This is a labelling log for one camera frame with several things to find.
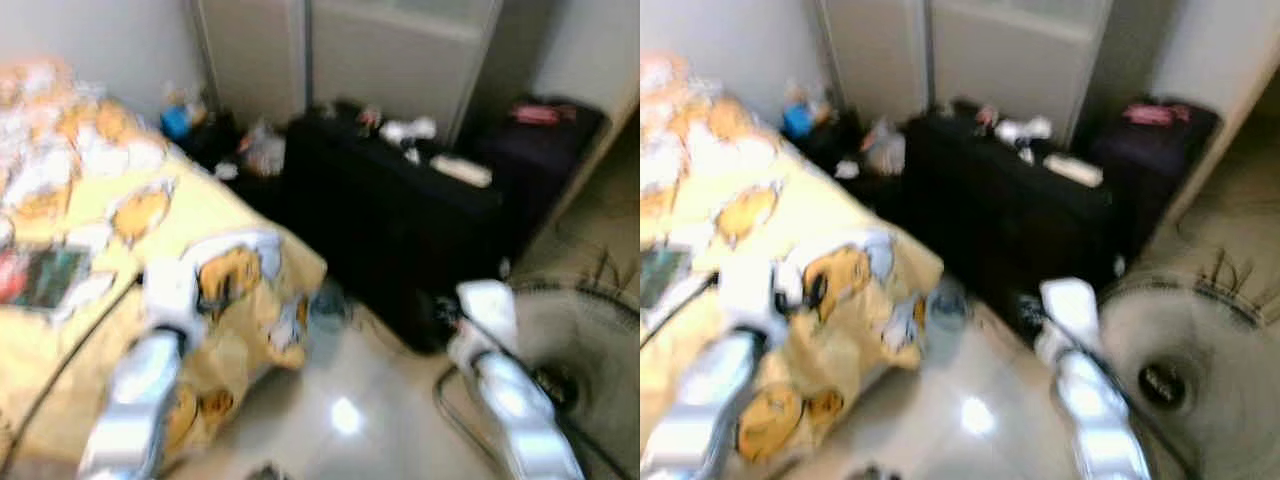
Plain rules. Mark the dark red-green cover book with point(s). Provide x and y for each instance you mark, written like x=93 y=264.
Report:
x=45 y=278
x=662 y=276

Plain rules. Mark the yellow cartoon egg blanket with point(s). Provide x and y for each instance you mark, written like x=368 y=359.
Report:
x=850 y=330
x=200 y=215

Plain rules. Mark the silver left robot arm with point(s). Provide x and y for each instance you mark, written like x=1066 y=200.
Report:
x=700 y=410
x=130 y=400

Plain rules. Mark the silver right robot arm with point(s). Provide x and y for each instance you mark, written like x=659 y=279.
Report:
x=1100 y=420
x=520 y=410

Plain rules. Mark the white round floor fan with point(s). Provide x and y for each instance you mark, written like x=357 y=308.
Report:
x=1210 y=350
x=590 y=340

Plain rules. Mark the dark purple bag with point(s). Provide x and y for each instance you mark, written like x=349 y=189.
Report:
x=1155 y=165
x=545 y=165

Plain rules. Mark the pink flat item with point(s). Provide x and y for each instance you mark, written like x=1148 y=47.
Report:
x=540 y=113
x=1155 y=113

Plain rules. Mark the flat white box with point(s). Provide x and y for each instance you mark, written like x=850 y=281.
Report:
x=462 y=170
x=1072 y=168

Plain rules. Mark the small blue object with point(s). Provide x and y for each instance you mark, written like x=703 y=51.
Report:
x=798 y=118
x=178 y=120

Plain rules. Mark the large black suitcase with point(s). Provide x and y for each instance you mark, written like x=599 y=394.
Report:
x=1000 y=215
x=390 y=220

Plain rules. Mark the crumpled white cloth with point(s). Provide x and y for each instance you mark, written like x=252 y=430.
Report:
x=1022 y=130
x=410 y=130

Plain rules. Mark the crumpled clear plastic bag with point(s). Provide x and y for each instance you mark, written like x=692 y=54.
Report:
x=886 y=150
x=263 y=150

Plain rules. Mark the white panel door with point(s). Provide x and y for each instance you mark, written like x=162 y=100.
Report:
x=400 y=60
x=1010 y=60

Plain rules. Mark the clear plastic bottle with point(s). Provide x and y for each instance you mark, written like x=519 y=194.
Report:
x=328 y=308
x=946 y=308

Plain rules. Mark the grey robot leg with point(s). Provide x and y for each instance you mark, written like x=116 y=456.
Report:
x=267 y=472
x=872 y=473

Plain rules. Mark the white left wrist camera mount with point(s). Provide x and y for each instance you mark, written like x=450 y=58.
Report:
x=170 y=290
x=748 y=292

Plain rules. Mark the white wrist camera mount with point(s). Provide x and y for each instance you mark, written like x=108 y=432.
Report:
x=170 y=290
x=748 y=292
x=1070 y=315
x=488 y=315

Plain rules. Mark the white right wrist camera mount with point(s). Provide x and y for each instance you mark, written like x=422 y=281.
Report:
x=488 y=315
x=1070 y=315

